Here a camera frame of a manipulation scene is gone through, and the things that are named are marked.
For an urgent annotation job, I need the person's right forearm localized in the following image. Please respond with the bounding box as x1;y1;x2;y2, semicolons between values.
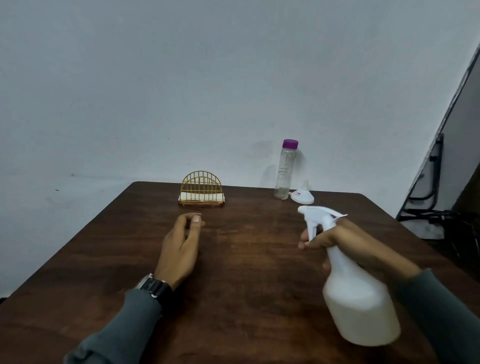
393;269;480;364

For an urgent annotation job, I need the white trigger sprayer head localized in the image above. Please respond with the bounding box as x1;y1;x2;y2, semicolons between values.
297;205;349;241

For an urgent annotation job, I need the person's left hand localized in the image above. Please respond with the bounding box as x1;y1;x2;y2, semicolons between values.
153;212;206;292

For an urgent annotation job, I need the person's right hand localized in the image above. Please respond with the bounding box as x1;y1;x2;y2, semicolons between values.
298;218;423;288

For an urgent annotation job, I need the dark wooden table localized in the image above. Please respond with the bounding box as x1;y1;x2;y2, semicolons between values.
0;181;480;364

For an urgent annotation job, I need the person's left forearm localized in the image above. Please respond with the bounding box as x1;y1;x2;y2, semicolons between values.
63;288;164;364

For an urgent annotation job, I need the black strap wristwatch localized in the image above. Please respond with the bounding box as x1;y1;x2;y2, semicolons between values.
134;273;174;305

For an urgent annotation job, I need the white plastic spray bottle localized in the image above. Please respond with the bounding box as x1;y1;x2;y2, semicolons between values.
322;245;402;348

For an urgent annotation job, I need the black folding chair frame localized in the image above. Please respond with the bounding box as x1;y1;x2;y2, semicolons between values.
397;133;445;218

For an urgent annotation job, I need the gold wire napkin holder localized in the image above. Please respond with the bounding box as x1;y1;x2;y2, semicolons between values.
178;170;226;208

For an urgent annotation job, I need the clear glass bottle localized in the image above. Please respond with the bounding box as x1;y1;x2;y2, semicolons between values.
273;147;298;201

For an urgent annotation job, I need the white paper napkin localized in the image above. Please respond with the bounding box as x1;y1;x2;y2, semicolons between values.
179;191;225;203

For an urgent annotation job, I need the white plastic funnel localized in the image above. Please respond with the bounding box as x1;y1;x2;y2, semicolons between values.
289;179;315;205

